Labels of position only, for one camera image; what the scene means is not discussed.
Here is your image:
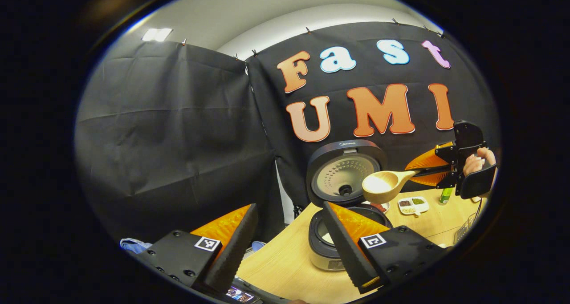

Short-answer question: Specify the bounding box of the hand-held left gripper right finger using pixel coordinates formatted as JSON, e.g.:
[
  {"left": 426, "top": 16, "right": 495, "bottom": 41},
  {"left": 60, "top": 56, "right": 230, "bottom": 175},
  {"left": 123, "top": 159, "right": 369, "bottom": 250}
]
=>
[{"left": 322, "top": 201, "right": 448, "bottom": 295}]

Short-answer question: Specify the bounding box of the black and silver rice cooker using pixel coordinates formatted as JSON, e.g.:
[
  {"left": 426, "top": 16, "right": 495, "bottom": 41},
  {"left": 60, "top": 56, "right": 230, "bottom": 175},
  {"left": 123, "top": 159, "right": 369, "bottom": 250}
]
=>
[{"left": 305, "top": 139, "right": 393, "bottom": 272}]

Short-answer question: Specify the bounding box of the wooden spoon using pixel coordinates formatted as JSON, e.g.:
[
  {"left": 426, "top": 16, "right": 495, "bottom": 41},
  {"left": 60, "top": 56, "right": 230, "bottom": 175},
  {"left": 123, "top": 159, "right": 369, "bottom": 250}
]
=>
[{"left": 362, "top": 169, "right": 421, "bottom": 204}]

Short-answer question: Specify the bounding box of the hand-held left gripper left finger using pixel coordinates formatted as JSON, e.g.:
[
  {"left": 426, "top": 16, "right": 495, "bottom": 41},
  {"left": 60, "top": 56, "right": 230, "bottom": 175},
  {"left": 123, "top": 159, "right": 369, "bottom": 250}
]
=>
[{"left": 126, "top": 203, "right": 260, "bottom": 296}]

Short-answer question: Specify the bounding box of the white divided bean dish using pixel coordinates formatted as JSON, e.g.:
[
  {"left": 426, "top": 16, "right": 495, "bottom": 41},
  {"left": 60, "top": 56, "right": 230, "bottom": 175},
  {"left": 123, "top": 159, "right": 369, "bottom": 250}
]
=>
[{"left": 398, "top": 196, "right": 430, "bottom": 216}]

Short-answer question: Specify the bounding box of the round white plate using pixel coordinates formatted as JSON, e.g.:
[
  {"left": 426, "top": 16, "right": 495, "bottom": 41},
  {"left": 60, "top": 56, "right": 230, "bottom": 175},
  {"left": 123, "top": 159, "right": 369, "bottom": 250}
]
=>
[{"left": 363, "top": 200, "right": 391, "bottom": 214}]

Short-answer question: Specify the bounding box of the blue cloth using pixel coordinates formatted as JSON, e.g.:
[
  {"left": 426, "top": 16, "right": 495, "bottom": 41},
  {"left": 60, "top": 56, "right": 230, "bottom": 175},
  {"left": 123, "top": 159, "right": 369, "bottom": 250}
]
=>
[{"left": 119, "top": 238, "right": 153, "bottom": 255}]

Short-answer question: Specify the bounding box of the smartphone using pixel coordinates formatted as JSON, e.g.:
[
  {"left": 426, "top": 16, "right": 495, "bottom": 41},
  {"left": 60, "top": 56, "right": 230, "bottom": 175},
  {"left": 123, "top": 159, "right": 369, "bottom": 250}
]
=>
[{"left": 224, "top": 285, "right": 262, "bottom": 304}]

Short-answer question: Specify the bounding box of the black backdrop cloth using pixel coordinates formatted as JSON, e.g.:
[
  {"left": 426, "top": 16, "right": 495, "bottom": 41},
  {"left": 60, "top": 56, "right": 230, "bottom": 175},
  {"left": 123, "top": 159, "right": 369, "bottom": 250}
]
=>
[{"left": 75, "top": 21, "right": 501, "bottom": 243}]

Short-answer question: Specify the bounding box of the ceiling light panel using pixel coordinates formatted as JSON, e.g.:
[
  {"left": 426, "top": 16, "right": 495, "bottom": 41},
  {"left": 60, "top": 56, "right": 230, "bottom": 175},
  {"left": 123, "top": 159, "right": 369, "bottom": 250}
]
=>
[{"left": 142, "top": 28, "right": 173, "bottom": 42}]

